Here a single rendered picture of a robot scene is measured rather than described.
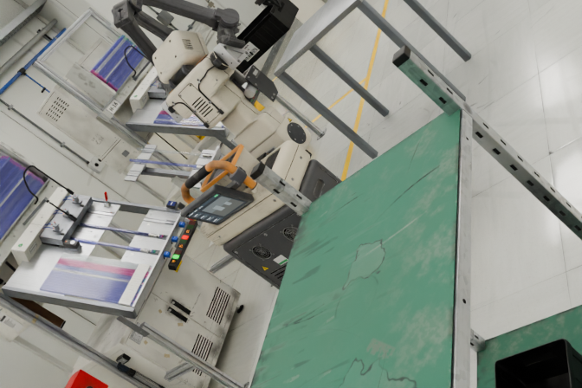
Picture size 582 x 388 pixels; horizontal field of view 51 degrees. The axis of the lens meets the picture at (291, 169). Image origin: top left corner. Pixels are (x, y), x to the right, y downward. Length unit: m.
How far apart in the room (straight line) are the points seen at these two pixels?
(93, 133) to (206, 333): 1.67
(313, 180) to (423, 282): 1.47
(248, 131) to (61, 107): 2.11
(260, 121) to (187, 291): 1.44
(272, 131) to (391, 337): 1.78
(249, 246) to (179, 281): 1.21
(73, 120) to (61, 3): 2.23
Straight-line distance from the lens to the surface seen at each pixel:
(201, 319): 3.67
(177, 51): 2.52
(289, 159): 2.28
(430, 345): 0.81
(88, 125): 4.46
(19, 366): 4.96
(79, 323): 5.20
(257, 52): 2.81
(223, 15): 2.52
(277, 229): 2.39
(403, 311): 0.88
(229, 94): 2.55
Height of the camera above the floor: 1.44
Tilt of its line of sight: 17 degrees down
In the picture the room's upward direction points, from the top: 51 degrees counter-clockwise
